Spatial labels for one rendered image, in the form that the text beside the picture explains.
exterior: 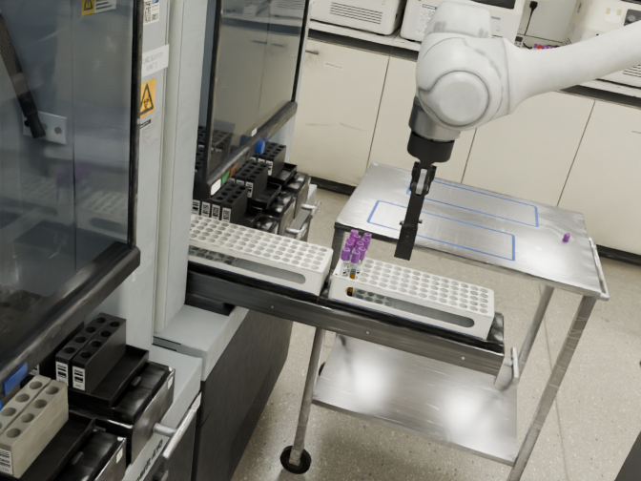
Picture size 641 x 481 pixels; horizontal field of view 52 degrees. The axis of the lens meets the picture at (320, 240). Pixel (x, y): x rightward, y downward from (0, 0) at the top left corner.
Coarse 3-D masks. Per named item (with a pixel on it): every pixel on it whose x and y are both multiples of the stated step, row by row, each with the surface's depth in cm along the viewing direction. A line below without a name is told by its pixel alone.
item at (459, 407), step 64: (384, 192) 169; (448, 192) 176; (448, 256) 145; (512, 256) 148; (576, 256) 153; (576, 320) 144; (320, 384) 181; (384, 384) 186; (448, 384) 190; (512, 384) 195; (512, 448) 171
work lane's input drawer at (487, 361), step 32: (192, 288) 125; (224, 288) 123; (256, 288) 122; (288, 288) 121; (320, 320) 121; (352, 320) 120; (384, 320) 119; (416, 352) 119; (448, 352) 118; (480, 352) 116; (512, 352) 126
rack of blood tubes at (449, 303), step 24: (384, 264) 126; (336, 288) 120; (360, 288) 118; (384, 288) 117; (408, 288) 119; (432, 288) 122; (456, 288) 122; (480, 288) 123; (408, 312) 122; (432, 312) 124; (456, 312) 116; (480, 312) 115; (480, 336) 117
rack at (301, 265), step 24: (192, 216) 130; (192, 240) 122; (216, 240) 123; (240, 240) 125; (264, 240) 127; (288, 240) 128; (216, 264) 123; (240, 264) 128; (264, 264) 129; (288, 264) 120; (312, 264) 121; (312, 288) 121
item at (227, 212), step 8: (240, 184) 144; (240, 192) 141; (232, 200) 136; (240, 200) 140; (224, 208) 134; (232, 208) 135; (240, 208) 141; (224, 216) 135; (232, 216) 136; (240, 216) 143
